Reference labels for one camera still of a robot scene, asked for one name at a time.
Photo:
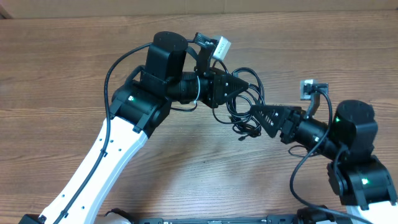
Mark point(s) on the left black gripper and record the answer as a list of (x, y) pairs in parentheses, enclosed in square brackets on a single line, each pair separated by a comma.
[(216, 94)]

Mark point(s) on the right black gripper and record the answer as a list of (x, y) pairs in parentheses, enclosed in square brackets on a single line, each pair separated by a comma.
[(293, 114)]

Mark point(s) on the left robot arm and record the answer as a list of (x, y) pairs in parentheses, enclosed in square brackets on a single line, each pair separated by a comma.
[(176, 69)]

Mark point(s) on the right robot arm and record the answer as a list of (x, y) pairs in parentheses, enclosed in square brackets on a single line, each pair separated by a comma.
[(356, 175)]

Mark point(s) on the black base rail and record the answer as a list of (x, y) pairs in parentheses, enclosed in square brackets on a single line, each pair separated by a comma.
[(303, 216)]

